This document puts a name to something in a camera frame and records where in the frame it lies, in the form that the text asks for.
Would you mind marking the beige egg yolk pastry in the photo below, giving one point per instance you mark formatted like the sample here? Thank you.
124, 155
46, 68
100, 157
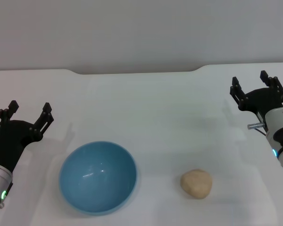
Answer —
197, 184

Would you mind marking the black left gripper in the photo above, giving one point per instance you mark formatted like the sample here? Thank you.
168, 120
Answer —
7, 141

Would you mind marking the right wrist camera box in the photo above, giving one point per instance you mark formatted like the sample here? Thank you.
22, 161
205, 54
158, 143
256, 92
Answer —
280, 115

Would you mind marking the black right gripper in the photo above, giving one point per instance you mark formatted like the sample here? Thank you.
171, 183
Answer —
264, 99

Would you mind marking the blue ceramic bowl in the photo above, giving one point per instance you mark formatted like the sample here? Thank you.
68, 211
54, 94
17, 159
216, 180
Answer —
96, 179

